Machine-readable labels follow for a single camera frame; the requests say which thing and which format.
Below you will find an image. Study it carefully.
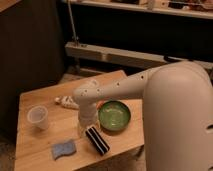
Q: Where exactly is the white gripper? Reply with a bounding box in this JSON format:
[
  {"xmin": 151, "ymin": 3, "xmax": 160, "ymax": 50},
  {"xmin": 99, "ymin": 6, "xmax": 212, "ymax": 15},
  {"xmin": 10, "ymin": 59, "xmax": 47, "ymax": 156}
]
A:
[{"xmin": 77, "ymin": 112, "xmax": 100, "ymax": 138}]

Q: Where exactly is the wooden shelf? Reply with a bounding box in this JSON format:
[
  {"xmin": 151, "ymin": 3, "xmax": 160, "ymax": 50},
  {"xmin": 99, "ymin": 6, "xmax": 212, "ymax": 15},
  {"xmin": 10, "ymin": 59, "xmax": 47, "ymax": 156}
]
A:
[{"xmin": 61, "ymin": 0, "xmax": 213, "ymax": 20}]

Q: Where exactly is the metal stand pole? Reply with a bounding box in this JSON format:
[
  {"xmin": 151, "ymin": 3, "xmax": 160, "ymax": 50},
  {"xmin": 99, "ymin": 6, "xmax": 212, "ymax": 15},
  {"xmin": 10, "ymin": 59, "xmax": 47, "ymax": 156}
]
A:
[{"xmin": 67, "ymin": 0, "xmax": 79, "ymax": 46}]

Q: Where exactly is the blue sponge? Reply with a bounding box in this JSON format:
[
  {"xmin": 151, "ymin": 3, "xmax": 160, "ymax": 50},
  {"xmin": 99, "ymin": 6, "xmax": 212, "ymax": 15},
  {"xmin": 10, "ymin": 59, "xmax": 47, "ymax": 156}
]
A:
[{"xmin": 51, "ymin": 140, "xmax": 77, "ymax": 160}]

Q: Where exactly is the wooden table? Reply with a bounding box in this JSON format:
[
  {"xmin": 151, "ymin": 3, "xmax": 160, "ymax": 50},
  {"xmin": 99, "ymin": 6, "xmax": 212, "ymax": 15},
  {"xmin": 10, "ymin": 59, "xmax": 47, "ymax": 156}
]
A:
[{"xmin": 14, "ymin": 79, "xmax": 144, "ymax": 171}]

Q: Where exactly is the green ceramic bowl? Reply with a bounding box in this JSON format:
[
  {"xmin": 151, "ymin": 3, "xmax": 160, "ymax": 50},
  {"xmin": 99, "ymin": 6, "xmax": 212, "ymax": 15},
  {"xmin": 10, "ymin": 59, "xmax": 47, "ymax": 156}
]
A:
[{"xmin": 98, "ymin": 101, "xmax": 131, "ymax": 131}]

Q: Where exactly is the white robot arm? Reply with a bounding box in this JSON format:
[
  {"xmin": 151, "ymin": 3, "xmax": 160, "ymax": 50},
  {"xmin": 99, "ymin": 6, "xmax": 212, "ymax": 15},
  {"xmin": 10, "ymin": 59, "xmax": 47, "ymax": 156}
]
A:
[{"xmin": 73, "ymin": 61, "xmax": 213, "ymax": 171}]

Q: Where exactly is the white glue bottle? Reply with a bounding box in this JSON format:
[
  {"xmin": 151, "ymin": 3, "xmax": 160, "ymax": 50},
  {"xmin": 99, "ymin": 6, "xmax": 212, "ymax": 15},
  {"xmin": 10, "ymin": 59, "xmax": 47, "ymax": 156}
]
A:
[{"xmin": 54, "ymin": 96, "xmax": 79, "ymax": 110}]

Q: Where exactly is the orange marker pen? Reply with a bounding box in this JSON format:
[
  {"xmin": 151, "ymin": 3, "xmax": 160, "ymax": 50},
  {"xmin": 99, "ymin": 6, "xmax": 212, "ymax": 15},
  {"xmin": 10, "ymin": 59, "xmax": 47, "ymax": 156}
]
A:
[{"xmin": 97, "ymin": 102, "xmax": 103, "ymax": 109}]

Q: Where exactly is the white ceramic cup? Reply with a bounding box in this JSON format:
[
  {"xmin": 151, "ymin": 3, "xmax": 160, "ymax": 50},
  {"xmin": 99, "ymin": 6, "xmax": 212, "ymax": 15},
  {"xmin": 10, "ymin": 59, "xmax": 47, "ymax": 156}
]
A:
[{"xmin": 27, "ymin": 106, "xmax": 49, "ymax": 130}]

